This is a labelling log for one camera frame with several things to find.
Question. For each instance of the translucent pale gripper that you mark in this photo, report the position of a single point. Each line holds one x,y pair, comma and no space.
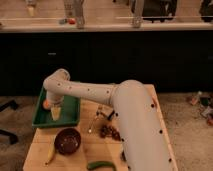
55,111

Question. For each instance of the orange red apple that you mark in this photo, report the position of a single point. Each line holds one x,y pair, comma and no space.
46,105

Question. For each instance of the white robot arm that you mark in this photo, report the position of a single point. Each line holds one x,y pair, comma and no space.
143,138

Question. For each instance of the dark purple bowl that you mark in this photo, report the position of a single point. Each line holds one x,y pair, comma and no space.
67,141

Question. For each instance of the green plastic tray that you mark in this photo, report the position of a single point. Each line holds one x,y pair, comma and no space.
69,115

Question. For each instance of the yellow banana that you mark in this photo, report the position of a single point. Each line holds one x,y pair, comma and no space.
51,154

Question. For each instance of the metal spoon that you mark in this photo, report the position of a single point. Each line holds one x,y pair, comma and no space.
99,109

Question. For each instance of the bunch of dark grapes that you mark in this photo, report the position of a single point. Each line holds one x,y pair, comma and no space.
109,131

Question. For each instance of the green cucumber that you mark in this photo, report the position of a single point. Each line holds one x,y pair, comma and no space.
98,164

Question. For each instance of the small red background object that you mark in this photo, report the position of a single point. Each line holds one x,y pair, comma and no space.
71,21

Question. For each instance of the white handled dish brush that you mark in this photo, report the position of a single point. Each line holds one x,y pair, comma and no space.
123,158

